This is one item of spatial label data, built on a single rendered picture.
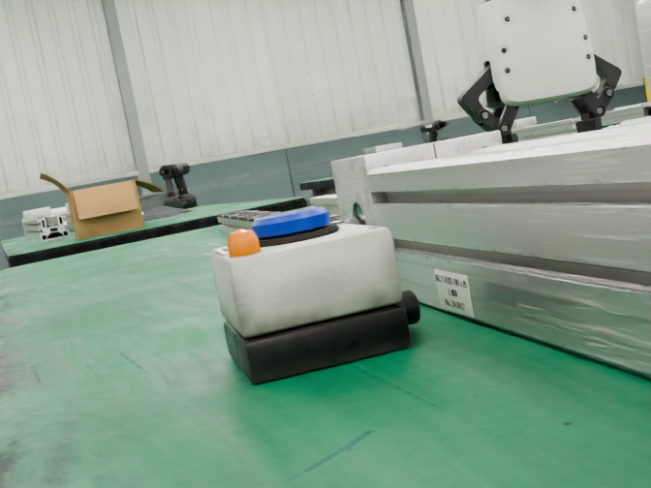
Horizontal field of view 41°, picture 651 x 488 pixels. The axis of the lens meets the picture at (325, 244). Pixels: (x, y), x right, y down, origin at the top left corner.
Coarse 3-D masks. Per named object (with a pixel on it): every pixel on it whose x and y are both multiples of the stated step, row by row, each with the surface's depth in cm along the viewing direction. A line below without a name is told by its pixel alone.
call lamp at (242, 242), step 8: (232, 232) 40; (240, 232) 40; (248, 232) 40; (232, 240) 40; (240, 240) 40; (248, 240) 40; (256, 240) 40; (232, 248) 40; (240, 248) 40; (248, 248) 40; (256, 248) 40; (232, 256) 40; (240, 256) 40
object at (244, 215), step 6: (240, 210) 165; (246, 210) 160; (252, 210) 155; (222, 216) 159; (228, 216) 151; (234, 216) 144; (240, 216) 140; (246, 216) 136; (252, 216) 132; (258, 216) 129; (264, 216) 125; (330, 216) 97; (336, 216) 95
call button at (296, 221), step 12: (276, 216) 43; (288, 216) 42; (300, 216) 42; (312, 216) 42; (324, 216) 43; (252, 228) 44; (264, 228) 42; (276, 228) 42; (288, 228) 42; (300, 228) 42; (312, 228) 42
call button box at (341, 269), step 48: (288, 240) 42; (336, 240) 41; (384, 240) 41; (240, 288) 40; (288, 288) 40; (336, 288) 41; (384, 288) 41; (240, 336) 42; (288, 336) 40; (336, 336) 41; (384, 336) 41
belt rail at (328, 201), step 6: (312, 198) 173; (318, 198) 168; (324, 198) 164; (330, 198) 159; (336, 198) 154; (318, 204) 172; (324, 204) 167; (330, 204) 162; (336, 204) 158; (330, 210) 160; (336, 210) 156
